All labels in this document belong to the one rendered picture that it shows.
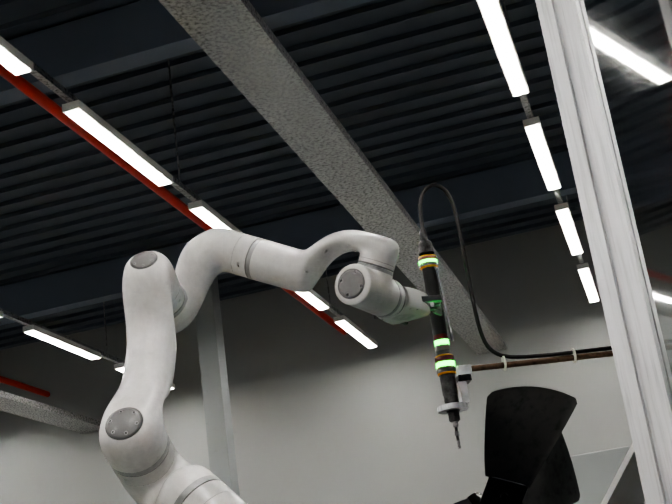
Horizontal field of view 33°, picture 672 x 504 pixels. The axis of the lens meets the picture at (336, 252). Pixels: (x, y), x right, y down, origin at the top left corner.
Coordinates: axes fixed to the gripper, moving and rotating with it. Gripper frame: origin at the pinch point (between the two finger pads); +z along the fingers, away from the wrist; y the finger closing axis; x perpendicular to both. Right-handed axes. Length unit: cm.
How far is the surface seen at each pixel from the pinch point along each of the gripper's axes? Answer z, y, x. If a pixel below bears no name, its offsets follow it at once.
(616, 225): -120, 73, -33
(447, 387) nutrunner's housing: 8.6, -0.2, -15.8
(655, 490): -120, 72, -58
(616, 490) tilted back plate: 12, 31, -44
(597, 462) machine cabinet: 549, -126, 31
